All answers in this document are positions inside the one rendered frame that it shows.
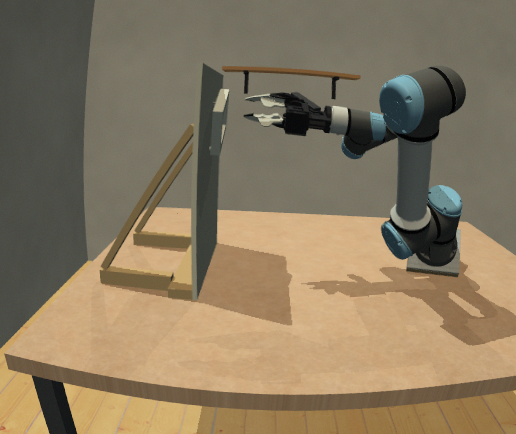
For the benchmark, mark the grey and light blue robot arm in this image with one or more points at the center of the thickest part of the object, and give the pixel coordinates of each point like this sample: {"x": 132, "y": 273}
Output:
{"x": 412, "y": 102}

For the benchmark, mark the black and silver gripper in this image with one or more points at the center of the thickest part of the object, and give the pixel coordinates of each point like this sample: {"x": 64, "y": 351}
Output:
{"x": 294, "y": 121}

